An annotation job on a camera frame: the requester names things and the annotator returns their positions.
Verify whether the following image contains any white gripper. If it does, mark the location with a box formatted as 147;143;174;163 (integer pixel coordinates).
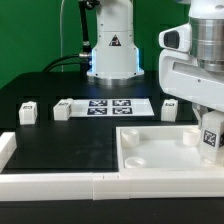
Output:
159;49;224;128

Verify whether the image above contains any white square tabletop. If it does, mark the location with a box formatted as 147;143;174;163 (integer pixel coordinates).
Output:
116;125;224;170

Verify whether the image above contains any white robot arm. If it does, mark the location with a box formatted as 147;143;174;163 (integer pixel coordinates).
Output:
79;0;224;117

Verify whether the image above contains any white sheet with tags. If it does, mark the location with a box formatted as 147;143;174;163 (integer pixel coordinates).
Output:
71;98;154;117

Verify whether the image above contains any white obstacle fence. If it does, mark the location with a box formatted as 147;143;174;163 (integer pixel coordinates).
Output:
0;132;224;201

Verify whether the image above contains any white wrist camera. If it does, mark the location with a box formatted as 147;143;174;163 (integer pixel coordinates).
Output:
159;23;192;53

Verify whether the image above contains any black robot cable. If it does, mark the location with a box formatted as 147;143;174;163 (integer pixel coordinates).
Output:
41;54;92;74

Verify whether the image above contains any white thin cable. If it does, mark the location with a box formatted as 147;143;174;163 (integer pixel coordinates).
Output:
59;0;67;73

